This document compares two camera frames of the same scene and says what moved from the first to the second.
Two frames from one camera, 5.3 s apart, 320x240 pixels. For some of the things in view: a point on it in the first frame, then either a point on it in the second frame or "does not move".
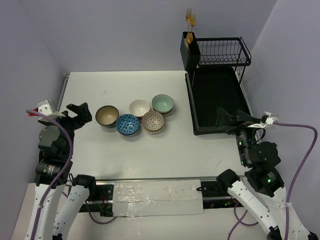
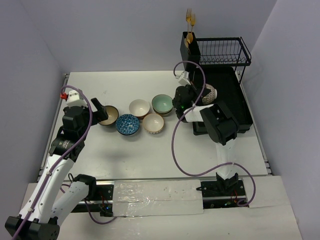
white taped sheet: (137, 198) does not move
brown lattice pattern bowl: (153, 122) to (211, 96)
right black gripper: (223, 117) to (196, 92)
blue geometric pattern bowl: (127, 124) does not move
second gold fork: (192, 20) does not move
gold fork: (188, 17) does not move
